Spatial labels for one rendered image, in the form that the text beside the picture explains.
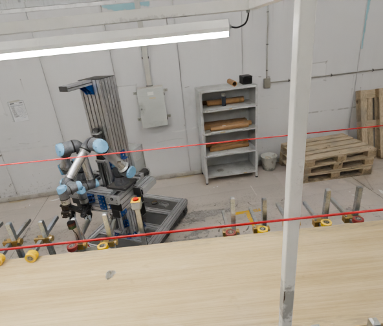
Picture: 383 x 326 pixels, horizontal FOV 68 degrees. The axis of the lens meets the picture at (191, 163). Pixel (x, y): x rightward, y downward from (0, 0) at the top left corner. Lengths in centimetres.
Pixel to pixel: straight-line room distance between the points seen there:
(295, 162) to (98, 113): 223
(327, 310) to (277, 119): 386
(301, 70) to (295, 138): 22
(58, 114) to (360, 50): 498
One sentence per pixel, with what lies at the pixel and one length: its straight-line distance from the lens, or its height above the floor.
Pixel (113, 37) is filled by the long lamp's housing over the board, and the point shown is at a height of 235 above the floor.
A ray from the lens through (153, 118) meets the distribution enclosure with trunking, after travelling 454.
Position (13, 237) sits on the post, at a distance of 271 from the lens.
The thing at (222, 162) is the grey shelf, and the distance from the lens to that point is 520.
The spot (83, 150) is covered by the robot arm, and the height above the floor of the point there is 152.
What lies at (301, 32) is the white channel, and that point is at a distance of 97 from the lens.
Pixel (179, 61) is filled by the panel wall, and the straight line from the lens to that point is 466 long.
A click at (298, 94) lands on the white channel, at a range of 99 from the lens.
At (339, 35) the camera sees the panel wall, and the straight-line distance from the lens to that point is 553.
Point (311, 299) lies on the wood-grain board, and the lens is 192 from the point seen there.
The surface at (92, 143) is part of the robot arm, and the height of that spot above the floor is 158.
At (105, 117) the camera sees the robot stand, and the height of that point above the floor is 167.
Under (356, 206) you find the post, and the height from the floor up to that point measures 96.
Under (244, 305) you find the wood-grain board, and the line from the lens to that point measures 184.
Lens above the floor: 233
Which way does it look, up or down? 24 degrees down
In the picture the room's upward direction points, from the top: 6 degrees counter-clockwise
